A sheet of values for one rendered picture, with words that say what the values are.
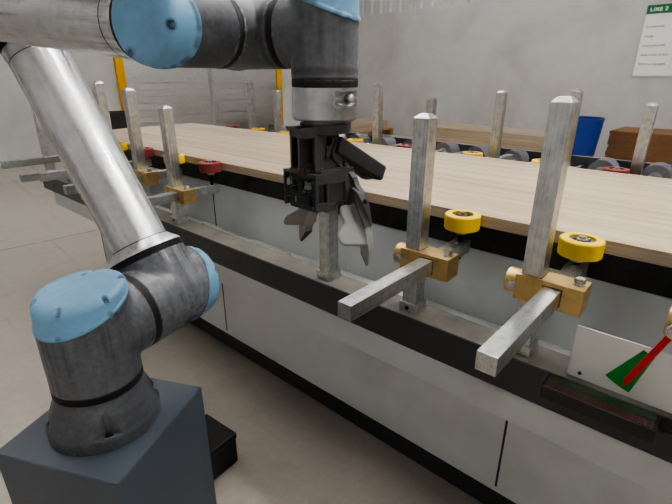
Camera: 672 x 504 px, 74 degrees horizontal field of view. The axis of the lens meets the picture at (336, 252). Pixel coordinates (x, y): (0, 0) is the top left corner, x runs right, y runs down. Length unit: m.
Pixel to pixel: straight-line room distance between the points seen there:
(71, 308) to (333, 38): 0.55
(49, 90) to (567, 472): 1.41
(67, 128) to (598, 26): 7.93
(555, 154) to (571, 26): 7.73
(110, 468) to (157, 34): 0.66
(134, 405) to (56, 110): 0.56
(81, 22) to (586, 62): 8.02
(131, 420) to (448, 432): 0.91
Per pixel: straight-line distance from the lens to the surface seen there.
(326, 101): 0.61
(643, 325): 1.11
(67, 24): 0.70
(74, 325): 0.81
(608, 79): 8.30
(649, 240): 1.07
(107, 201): 0.96
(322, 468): 1.64
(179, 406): 0.97
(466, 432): 1.43
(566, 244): 0.96
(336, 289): 1.13
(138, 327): 0.86
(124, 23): 0.60
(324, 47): 0.61
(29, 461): 0.97
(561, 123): 0.82
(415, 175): 0.94
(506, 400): 1.05
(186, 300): 0.93
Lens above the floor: 1.20
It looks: 21 degrees down
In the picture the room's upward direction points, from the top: straight up
